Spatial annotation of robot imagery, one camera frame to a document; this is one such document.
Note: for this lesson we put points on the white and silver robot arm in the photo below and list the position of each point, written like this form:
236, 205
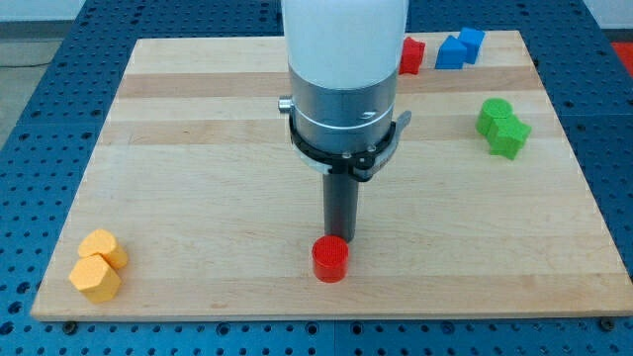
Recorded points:
343, 58

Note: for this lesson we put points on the green star block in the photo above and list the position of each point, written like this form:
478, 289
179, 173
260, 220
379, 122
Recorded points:
506, 137

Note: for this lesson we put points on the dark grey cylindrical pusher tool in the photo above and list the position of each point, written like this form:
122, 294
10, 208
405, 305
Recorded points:
340, 199

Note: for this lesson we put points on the red cylinder block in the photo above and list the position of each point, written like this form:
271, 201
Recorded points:
330, 255

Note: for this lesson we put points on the light wooden board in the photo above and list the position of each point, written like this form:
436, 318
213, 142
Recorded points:
194, 174

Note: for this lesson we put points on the blue block front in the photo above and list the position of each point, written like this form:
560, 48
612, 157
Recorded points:
451, 55

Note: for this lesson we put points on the blue block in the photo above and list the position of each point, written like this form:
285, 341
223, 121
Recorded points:
451, 55
472, 40

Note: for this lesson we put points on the green cylinder block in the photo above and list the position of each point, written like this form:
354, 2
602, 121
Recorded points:
492, 108

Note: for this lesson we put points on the blue block rear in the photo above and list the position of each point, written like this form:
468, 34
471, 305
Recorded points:
472, 40

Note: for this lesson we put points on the yellow rounded block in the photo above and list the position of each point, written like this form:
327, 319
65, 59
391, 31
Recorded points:
103, 242

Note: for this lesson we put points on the yellow hexagon block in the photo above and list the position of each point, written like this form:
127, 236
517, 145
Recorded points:
95, 279

